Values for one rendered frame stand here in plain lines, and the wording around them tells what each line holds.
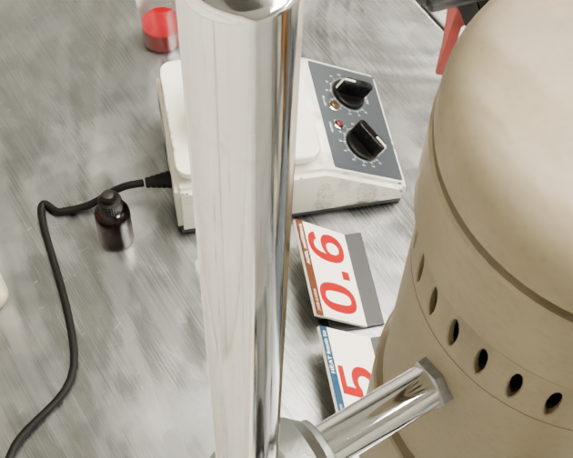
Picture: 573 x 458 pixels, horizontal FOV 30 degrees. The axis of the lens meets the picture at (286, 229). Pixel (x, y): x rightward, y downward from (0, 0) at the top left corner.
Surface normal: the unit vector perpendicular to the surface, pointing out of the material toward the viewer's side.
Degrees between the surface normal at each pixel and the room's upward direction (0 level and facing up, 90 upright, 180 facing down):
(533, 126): 5
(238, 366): 90
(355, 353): 40
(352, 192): 90
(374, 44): 0
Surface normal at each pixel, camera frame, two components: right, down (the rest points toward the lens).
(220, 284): -0.50, 0.73
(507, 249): -0.76, 0.47
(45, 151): 0.03, -0.52
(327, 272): 0.65, -0.49
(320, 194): 0.18, 0.84
